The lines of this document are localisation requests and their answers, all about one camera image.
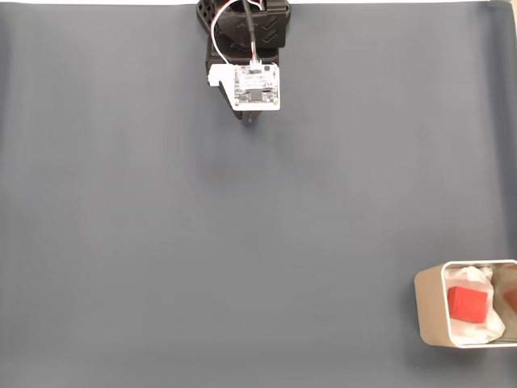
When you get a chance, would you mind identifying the red cube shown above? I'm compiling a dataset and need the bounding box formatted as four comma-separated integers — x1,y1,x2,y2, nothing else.
447,285,490,324

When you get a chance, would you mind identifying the beige box with rounded corners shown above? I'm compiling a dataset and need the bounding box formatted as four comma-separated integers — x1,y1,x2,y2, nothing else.
413,259,517,349

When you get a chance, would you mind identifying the dark blue table mat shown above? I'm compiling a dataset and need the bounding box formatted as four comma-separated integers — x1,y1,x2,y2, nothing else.
0,2,517,388

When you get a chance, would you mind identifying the white crumpled cloth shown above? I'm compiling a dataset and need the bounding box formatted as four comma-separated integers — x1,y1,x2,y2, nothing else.
442,264,506,347

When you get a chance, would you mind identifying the black camera cable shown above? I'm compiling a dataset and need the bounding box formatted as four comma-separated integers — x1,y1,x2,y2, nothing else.
241,0,263,65

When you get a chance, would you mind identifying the white camera circuit board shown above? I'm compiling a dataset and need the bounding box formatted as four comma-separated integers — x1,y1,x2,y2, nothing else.
206,62,282,112

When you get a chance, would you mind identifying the white servo cable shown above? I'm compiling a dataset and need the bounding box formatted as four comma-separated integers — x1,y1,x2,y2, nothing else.
210,0,240,65

